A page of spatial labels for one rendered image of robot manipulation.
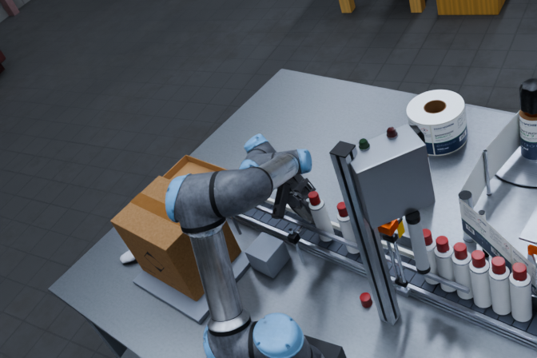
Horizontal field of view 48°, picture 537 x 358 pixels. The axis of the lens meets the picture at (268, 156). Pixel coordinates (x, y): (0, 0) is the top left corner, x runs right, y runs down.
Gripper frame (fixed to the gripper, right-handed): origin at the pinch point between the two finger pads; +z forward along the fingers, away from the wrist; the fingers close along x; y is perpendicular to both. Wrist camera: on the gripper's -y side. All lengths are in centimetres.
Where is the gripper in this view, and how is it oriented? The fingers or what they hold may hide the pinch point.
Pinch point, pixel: (313, 224)
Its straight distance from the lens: 203.1
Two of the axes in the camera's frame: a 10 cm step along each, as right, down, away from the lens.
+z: 6.2, 7.6, 2.2
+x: -5.0, 1.6, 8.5
